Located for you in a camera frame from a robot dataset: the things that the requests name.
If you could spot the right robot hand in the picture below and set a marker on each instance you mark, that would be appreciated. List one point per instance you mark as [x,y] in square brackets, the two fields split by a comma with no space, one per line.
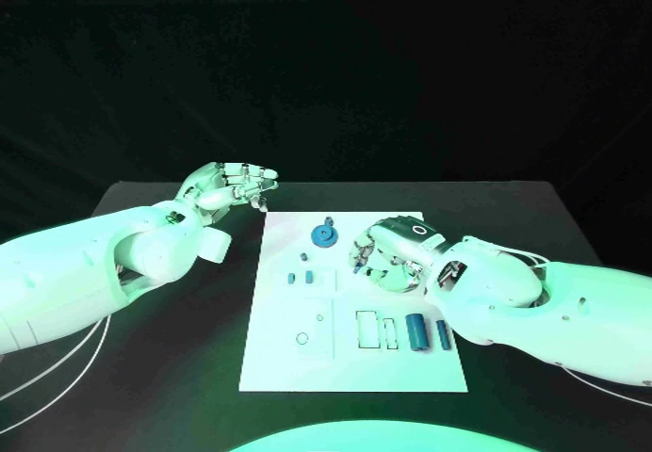
[403,236]

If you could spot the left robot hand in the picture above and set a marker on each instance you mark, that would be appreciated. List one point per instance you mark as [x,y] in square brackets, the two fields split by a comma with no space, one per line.
[218,197]

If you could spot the small blue part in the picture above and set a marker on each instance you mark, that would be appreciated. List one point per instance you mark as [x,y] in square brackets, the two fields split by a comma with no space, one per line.
[358,269]

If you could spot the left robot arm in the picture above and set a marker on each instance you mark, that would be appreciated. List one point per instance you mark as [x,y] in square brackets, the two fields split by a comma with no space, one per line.
[67,268]

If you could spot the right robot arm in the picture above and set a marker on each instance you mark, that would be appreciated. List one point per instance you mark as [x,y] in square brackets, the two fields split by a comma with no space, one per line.
[576,310]

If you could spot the white task board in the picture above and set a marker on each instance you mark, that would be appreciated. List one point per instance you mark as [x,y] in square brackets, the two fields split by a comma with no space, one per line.
[284,367]

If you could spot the small blue peg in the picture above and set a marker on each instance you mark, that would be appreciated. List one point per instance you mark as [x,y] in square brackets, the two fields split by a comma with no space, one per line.
[305,257]
[328,221]

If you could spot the blue gear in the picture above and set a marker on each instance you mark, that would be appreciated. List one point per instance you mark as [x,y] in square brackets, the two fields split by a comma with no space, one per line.
[322,238]

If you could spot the thick blue cylinder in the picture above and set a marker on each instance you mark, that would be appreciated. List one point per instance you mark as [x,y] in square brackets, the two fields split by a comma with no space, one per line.
[416,332]

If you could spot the thin blue cylinder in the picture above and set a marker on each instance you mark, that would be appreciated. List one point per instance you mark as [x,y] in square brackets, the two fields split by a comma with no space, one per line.
[443,335]

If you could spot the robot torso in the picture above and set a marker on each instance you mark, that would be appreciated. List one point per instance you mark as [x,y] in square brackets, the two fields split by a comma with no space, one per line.
[381,438]

